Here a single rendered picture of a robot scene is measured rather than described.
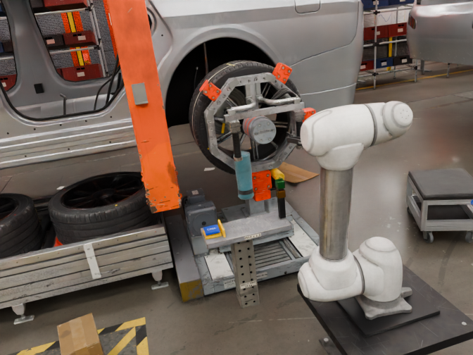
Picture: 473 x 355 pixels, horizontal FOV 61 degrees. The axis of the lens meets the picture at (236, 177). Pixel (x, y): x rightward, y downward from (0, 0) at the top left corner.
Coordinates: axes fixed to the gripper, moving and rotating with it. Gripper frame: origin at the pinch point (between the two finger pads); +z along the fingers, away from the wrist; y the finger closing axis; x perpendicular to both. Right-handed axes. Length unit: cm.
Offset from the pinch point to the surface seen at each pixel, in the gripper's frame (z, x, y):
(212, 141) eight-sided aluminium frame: 20.5, -2.6, -42.8
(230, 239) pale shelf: -24, -38, -48
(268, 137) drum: 6.0, -1.3, -15.4
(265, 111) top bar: 1.5, 13.8, -17.6
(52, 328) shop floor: 4, -83, -144
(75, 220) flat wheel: 30, -36, -123
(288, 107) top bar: 1.5, 14.0, -5.2
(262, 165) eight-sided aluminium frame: 20.5, -22.0, -15.8
